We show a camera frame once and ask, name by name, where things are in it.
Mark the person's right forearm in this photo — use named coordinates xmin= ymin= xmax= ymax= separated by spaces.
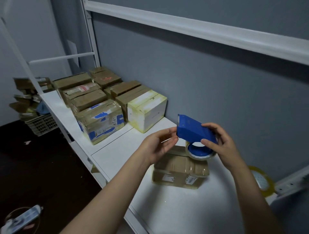
xmin=229 ymin=161 xmax=284 ymax=234

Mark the blue-taped cardboard box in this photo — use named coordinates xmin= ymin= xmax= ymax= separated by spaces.
xmin=75 ymin=100 xmax=125 ymax=145

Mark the white metal rack frame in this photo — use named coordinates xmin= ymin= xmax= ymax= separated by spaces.
xmin=81 ymin=0 xmax=309 ymax=67

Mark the person's left forearm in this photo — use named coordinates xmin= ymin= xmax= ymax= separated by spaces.
xmin=60 ymin=154 xmax=155 ymax=234

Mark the yellowish tape roll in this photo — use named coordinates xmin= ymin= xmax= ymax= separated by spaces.
xmin=247 ymin=165 xmax=276 ymax=198

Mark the group of brown cardboard boxes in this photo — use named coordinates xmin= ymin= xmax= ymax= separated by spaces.
xmin=52 ymin=66 xmax=158 ymax=122

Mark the round ring stand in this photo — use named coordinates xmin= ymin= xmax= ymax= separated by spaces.
xmin=4 ymin=207 xmax=41 ymax=234

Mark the blue cloth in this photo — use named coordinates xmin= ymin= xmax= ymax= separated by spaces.
xmin=36 ymin=101 xmax=50 ymax=117

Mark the white metal ladder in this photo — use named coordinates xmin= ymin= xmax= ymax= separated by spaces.
xmin=0 ymin=17 xmax=96 ymax=145

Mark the blue tape dispenser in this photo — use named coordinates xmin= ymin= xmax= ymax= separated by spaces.
xmin=176 ymin=114 xmax=218 ymax=155

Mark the smartphone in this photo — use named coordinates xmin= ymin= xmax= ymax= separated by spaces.
xmin=0 ymin=205 xmax=43 ymax=234

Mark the clear packing tape roll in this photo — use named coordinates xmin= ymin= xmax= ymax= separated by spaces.
xmin=185 ymin=141 xmax=218 ymax=160

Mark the white taped box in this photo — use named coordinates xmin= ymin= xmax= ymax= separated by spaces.
xmin=127 ymin=93 xmax=168 ymax=134

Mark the paper sheet on wall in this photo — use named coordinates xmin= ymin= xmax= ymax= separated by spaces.
xmin=66 ymin=40 xmax=80 ymax=68

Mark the beige plastic crate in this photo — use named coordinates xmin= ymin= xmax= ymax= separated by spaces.
xmin=24 ymin=113 xmax=58 ymax=137

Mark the pile of flattened cardboard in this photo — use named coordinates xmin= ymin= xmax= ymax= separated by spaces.
xmin=9 ymin=77 xmax=55 ymax=121

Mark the person's left hand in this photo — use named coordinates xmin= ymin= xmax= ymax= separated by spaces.
xmin=141 ymin=127 xmax=179 ymax=167

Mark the small taped cardboard parcel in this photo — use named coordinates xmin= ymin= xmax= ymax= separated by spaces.
xmin=152 ymin=145 xmax=209 ymax=190

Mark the white metal side rail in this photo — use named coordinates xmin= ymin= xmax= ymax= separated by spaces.
xmin=275 ymin=166 xmax=309 ymax=197

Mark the person's right hand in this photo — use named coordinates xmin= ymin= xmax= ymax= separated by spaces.
xmin=201 ymin=122 xmax=247 ymax=171

